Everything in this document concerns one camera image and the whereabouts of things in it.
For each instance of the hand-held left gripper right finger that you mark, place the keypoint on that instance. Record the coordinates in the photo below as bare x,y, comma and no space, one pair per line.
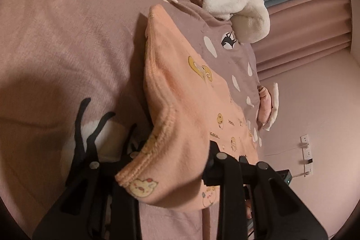
239,189

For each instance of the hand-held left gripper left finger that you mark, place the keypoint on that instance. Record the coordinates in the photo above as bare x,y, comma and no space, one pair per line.
84,189

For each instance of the pink printed baby top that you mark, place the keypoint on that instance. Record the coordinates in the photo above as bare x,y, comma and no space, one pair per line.
180,88

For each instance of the white folded cloth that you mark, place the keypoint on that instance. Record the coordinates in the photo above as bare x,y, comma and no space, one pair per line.
274,105

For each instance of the pink folded cloth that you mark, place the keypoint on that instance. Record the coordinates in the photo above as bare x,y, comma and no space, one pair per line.
264,105

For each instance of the mauve polka dot blanket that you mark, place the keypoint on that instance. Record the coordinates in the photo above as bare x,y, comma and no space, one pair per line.
70,46

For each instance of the pink curtain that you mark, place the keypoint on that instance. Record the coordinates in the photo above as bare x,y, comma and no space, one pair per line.
295,32

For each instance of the white wall socket strip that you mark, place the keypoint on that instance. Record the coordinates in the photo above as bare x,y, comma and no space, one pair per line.
307,154

